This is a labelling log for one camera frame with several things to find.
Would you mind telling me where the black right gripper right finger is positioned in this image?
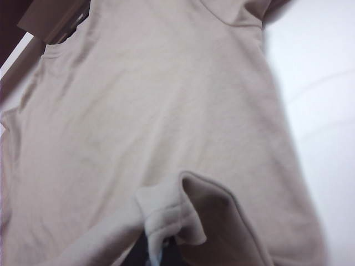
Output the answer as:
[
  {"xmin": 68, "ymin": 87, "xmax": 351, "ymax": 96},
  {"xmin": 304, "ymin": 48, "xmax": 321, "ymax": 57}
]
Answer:
[{"xmin": 163, "ymin": 237, "xmax": 186, "ymax": 266}]

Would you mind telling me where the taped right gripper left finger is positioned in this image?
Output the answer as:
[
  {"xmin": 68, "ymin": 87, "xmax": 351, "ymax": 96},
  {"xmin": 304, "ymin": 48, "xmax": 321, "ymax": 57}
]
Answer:
[{"xmin": 135, "ymin": 234, "xmax": 165, "ymax": 266}]

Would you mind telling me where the beige T-shirt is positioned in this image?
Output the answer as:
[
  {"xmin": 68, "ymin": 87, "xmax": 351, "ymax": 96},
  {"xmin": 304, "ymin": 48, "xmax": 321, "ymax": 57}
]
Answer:
[{"xmin": 0, "ymin": 0, "xmax": 338, "ymax": 266}]

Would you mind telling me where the grey desk divider panel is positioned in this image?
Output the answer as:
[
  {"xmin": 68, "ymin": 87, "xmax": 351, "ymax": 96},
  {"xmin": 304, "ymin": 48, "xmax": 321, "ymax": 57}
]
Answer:
[{"xmin": 16, "ymin": 0, "xmax": 94, "ymax": 45}]

